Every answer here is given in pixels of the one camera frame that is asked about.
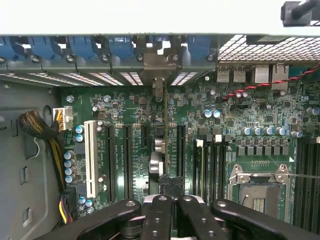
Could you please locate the open black PC case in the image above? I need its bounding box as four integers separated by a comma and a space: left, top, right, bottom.
0, 32, 320, 240

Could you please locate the green motherboard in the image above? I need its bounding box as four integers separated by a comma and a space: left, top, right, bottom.
58, 63, 320, 236

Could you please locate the white power connector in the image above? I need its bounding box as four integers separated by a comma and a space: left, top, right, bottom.
52, 107, 74, 132

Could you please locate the red black twisted wire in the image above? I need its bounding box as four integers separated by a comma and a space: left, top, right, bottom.
221, 62, 320, 101

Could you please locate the black connector with coloured wires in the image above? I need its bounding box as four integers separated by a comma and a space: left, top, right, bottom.
58, 186, 79, 225

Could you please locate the silver ethernet port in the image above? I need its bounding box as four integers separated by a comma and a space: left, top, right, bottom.
271, 63, 290, 91

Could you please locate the white PCI expansion slot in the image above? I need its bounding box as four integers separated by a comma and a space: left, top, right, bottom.
83, 119, 100, 199

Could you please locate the black long expansion slot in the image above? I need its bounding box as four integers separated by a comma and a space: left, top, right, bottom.
104, 124, 116, 203
122, 124, 134, 200
176, 123, 187, 179

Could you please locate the sleeved yellow black power wire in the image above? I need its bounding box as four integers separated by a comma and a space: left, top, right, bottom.
18, 109, 68, 191

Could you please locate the black short expansion slot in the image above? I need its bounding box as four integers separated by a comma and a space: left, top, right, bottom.
140, 124, 150, 148

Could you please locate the CPU socket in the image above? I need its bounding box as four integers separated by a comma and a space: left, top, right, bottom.
228, 163, 293, 224

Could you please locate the silver USB port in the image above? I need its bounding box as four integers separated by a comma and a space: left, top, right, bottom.
216, 65, 230, 83
232, 65, 246, 83

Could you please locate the black cable plug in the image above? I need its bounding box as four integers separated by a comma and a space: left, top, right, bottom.
280, 0, 320, 28

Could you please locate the thin metal locking lever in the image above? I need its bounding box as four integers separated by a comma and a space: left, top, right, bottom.
286, 174, 320, 180

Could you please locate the silver port block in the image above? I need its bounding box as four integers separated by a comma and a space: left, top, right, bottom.
254, 64, 271, 85

